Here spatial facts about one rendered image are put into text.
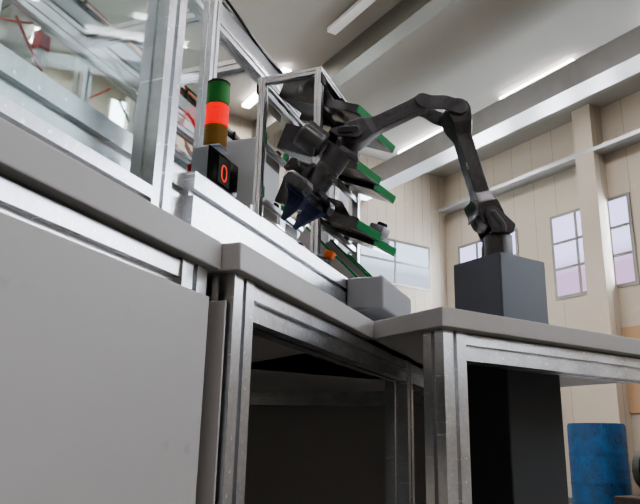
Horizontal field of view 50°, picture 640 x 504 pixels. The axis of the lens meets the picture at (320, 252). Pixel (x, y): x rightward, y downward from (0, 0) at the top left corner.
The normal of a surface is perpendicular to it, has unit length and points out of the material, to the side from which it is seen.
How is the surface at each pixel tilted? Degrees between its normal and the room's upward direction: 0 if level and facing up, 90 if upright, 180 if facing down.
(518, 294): 90
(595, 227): 90
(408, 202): 90
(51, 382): 90
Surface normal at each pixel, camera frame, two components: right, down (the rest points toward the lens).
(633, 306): -0.84, -0.17
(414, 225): 0.54, -0.22
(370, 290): -0.36, -0.26
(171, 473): 0.93, -0.08
